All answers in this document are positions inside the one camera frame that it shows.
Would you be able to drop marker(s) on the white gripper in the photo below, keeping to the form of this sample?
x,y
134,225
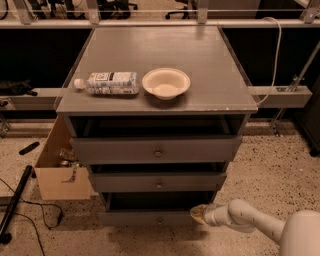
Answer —
x,y
211,215

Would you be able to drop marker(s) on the grey bottom drawer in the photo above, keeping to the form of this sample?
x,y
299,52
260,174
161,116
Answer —
x,y
152,208

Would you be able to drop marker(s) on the grey drawer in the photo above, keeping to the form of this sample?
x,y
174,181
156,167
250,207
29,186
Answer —
x,y
152,208
157,182
91,151

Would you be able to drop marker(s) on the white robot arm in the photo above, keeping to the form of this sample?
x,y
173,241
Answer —
x,y
299,235

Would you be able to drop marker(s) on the grey drawer cabinet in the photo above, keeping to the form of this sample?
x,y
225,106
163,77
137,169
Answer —
x,y
217,104

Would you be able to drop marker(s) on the grey top drawer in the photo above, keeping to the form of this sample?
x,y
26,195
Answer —
x,y
91,151

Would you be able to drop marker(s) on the grey middle drawer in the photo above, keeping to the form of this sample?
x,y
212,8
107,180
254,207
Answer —
x,y
157,182

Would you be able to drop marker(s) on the white paper bowl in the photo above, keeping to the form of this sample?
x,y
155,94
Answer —
x,y
166,83

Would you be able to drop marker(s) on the cardboard box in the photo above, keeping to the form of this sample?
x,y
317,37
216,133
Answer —
x,y
57,179

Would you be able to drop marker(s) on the metal clamp stand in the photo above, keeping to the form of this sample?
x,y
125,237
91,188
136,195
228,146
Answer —
x,y
292,88

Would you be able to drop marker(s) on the clear plastic water bottle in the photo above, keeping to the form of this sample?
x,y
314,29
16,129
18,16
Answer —
x,y
108,83

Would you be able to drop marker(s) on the small black remote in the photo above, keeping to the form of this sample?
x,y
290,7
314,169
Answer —
x,y
29,148

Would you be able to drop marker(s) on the black pole on floor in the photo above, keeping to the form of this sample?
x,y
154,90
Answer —
x,y
6,237

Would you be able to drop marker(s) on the black office chair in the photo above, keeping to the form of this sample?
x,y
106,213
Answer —
x,y
189,7

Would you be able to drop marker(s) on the black bag on rail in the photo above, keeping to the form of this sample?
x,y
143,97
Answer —
x,y
16,88

